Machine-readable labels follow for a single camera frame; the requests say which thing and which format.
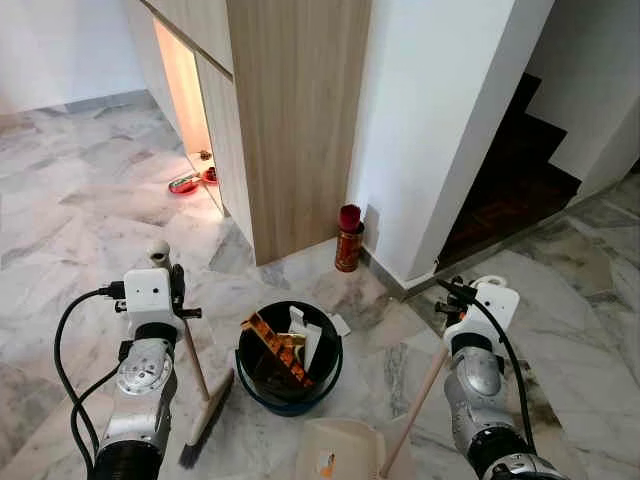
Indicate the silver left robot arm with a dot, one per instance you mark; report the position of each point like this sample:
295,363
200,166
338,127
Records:
145,380

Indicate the dark wooden staircase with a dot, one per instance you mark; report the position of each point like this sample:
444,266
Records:
510,180

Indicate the white carton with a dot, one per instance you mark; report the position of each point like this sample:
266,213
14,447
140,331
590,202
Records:
318,340

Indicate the small red bowl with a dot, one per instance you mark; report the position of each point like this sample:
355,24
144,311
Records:
209,177

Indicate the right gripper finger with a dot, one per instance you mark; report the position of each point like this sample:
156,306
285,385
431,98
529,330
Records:
461,287

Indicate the gold orange wrapper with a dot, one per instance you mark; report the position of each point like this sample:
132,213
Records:
275,345

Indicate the light wooden cabinet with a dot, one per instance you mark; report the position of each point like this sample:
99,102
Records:
300,120

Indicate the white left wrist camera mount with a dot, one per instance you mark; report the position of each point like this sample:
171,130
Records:
145,290

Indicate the black bucket blue rim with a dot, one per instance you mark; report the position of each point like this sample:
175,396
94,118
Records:
260,385

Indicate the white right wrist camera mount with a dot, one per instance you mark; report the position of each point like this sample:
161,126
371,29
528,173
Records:
495,310

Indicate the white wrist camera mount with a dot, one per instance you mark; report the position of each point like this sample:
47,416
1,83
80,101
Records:
145,290
495,310

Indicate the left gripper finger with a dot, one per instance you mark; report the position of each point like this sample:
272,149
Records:
178,282

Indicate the white paper scrap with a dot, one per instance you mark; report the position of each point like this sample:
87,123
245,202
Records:
340,325

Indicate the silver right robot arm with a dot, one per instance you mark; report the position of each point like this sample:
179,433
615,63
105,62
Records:
480,385

